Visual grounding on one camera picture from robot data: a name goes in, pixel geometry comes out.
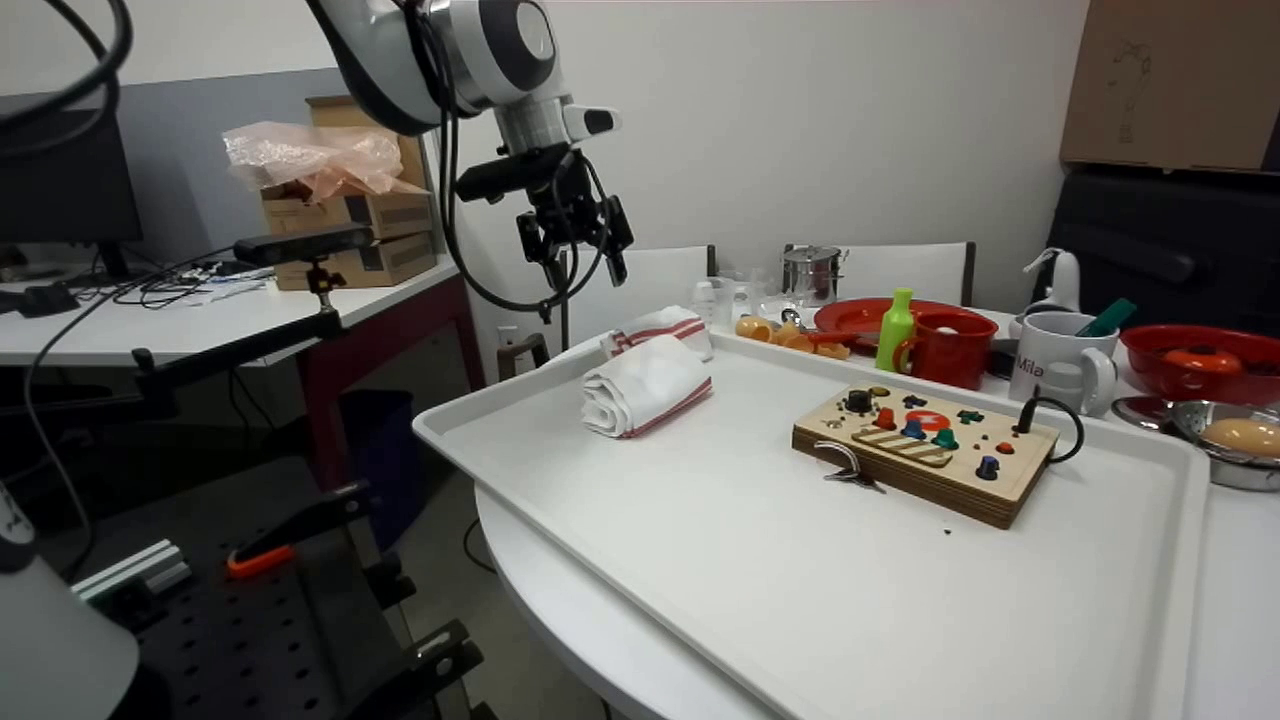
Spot black computer monitor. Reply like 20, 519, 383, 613
0, 103, 143, 260

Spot papers and desk clutter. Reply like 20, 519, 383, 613
114, 256, 279, 311

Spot green marker pen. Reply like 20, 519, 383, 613
1075, 294, 1140, 339

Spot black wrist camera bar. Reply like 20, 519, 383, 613
453, 140, 579, 206

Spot shallow red bowl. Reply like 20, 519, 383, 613
814, 294, 986, 359

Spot stainless steel pot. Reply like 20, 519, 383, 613
782, 241, 846, 306

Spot black metal rig frame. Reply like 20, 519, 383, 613
72, 477, 493, 720

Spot grey partition panel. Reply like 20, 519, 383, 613
0, 65, 460, 273

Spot large white plastic tray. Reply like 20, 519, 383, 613
412, 325, 1215, 720

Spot thick black hanging cable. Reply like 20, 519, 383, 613
0, 0, 138, 136

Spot black cabinet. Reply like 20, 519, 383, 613
1045, 163, 1280, 336

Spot dark blue bin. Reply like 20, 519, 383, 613
333, 382, 453, 552

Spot crumpled white towel red stripes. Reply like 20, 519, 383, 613
600, 304, 713, 359

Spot clear plastic container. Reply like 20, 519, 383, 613
693, 269, 785, 333

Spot white chair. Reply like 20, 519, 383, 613
838, 234, 979, 311

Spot steel bowl with bread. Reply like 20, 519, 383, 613
1173, 397, 1280, 495

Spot green plastic bottle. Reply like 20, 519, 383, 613
871, 288, 921, 377

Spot white desk dark red frame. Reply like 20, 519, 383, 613
0, 256, 490, 495

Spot large cardboard box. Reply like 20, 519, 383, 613
1062, 0, 1280, 174

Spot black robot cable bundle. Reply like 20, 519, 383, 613
395, 0, 579, 326

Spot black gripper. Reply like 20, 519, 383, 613
516, 156, 636, 300

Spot stacked cardboard boxes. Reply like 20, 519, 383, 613
256, 93, 447, 294

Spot black busy board cable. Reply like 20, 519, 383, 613
1007, 386, 1090, 467

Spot pink plastic bag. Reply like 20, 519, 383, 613
222, 117, 408, 206

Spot white plastic dispenser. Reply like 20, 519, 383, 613
1022, 244, 1090, 321

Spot black stereo camera bar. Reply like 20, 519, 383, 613
231, 220, 379, 273

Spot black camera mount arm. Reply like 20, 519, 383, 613
127, 256, 354, 408

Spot deep red bowl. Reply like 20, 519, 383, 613
1116, 321, 1280, 408

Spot wooden busy board toy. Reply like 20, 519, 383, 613
787, 379, 1062, 530

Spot white mug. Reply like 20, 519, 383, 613
1007, 306, 1119, 415

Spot orange handled clamp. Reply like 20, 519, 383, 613
222, 477, 379, 582

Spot white towel red stripes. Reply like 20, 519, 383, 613
576, 333, 719, 445
600, 304, 713, 359

